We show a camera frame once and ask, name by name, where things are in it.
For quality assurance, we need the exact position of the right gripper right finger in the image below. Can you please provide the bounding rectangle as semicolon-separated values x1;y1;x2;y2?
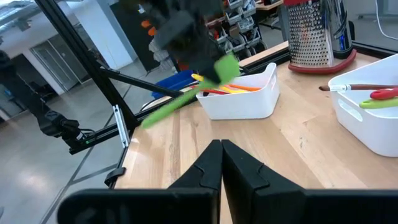
222;139;307;224

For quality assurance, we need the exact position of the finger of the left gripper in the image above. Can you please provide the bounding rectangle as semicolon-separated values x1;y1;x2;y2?
201;34;225;82
174;40;206;83

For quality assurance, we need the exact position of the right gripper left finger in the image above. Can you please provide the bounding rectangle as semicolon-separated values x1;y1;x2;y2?
167;139;223;192

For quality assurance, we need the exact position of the red silicone spatula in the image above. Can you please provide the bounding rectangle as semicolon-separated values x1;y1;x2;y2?
190;85;230;96

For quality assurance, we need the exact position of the yellow silicone spatula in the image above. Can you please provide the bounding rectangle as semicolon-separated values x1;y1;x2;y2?
190;73;250;95

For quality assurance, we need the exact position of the orange silicone spatula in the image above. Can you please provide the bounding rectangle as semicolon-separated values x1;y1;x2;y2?
228;83;262;93

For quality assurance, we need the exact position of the green silicone spatula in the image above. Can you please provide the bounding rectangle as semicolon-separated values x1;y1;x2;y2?
141;54;241;130

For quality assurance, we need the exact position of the light green silicone spoon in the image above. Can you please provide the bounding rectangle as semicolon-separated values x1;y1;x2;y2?
358;97;398;110

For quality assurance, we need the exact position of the red silicone spoon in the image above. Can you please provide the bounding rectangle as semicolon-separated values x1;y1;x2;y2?
369;87;398;101

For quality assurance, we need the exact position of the blue floor bin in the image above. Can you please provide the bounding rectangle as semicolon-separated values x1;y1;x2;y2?
151;69;200;100

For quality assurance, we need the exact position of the parts bin rack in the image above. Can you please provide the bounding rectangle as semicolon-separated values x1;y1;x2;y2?
211;0;271;60

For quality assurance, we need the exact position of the large white plastic bin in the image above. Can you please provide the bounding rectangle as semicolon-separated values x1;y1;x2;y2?
195;62;280;121

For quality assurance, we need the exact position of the red framed box grater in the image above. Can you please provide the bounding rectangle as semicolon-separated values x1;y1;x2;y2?
282;0;358;75

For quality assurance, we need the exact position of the small white plastic bin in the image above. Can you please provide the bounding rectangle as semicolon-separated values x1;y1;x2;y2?
327;54;398;158

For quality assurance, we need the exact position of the white metal bracket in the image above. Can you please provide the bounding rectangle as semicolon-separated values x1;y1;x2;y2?
112;104;130;149

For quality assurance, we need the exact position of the white cable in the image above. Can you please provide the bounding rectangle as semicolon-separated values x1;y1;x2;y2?
374;0;398;42

